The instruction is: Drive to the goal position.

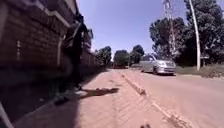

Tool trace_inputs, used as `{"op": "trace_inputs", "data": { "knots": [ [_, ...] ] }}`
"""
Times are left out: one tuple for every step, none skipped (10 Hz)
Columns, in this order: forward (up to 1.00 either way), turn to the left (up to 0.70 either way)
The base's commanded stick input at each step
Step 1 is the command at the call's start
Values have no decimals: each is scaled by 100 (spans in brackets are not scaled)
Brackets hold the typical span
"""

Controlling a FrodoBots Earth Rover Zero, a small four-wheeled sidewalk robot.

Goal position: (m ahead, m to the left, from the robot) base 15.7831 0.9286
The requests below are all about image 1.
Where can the robot's own part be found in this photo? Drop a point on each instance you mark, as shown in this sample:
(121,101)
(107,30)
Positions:
(145,126)

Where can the lattice tower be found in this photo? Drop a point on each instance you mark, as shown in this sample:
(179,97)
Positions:
(170,26)

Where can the grass verge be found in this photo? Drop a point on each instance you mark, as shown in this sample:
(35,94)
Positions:
(210,70)

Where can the reddish dusty road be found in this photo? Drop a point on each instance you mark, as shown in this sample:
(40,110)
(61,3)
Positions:
(186,96)

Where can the leaning pale pole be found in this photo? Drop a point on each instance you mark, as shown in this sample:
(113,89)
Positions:
(196,40)

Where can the concrete kerb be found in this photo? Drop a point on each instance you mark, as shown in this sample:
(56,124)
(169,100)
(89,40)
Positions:
(138,88)

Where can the red brick path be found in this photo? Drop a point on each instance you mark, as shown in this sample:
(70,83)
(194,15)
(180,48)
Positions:
(110,106)

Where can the silver car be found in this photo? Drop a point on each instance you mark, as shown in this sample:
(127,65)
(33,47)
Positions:
(160,66)

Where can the building behind wall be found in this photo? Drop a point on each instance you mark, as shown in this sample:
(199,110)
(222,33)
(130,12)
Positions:
(58,6)

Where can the person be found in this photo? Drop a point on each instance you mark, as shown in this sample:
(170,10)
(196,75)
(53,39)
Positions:
(75,50)

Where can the large dark green tree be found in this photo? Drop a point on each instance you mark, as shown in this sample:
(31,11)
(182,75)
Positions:
(158,36)
(213,30)

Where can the row of distant trees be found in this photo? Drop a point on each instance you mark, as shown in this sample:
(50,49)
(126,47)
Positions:
(121,58)

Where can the brown brick boundary wall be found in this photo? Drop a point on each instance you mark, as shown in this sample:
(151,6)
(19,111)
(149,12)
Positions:
(30,43)

